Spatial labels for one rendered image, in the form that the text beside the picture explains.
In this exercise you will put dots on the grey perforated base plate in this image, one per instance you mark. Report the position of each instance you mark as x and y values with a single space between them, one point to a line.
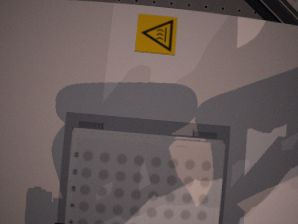
226 7

